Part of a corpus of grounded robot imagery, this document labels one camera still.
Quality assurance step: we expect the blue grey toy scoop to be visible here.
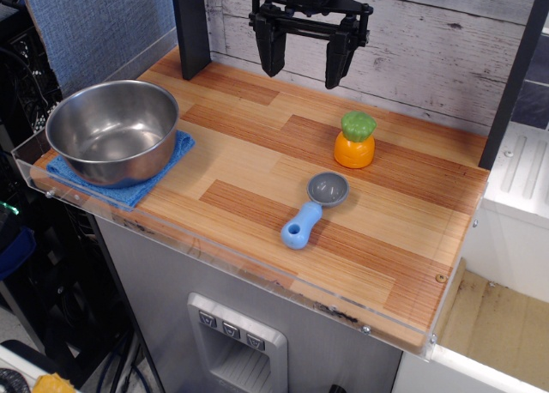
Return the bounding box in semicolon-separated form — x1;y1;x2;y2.
281;172;350;250

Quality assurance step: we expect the black vertical post left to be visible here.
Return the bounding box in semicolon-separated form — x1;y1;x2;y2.
172;0;211;81

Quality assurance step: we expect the stainless steel pot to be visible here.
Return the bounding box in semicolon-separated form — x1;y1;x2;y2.
45;80;179;188

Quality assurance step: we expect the black vertical post right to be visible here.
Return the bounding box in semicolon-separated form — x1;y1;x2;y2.
479;0;548;170

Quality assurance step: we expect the silver toy fridge cabinet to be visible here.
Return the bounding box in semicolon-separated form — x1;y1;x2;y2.
99;220;401;392

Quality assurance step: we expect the blue fabric panel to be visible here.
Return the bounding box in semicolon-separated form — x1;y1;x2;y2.
25;0;177;97

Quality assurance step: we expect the white toy sink unit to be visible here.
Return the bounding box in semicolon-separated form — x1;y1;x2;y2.
394;123;548;392

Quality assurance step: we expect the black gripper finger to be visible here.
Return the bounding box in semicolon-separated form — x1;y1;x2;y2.
250;4;287;77
325;17;359;89

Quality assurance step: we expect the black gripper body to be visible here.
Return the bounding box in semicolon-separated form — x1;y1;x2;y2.
250;0;373;46

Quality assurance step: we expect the grey ice dispenser panel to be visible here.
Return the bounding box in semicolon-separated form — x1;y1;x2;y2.
187;293;289;392

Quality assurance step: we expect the orange green carrot shaker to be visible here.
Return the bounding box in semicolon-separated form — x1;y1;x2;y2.
334;111;377;169

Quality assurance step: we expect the blue folded cloth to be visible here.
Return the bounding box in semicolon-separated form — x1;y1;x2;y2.
46;130;196;209

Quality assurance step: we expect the yellow object bottom left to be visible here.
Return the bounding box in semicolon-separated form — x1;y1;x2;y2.
31;373;76;393

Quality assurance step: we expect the clear acrylic guard rail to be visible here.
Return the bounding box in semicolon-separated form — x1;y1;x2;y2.
13;123;488;356

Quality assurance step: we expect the black vertical post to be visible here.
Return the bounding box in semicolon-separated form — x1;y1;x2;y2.
479;0;548;170
172;0;211;81

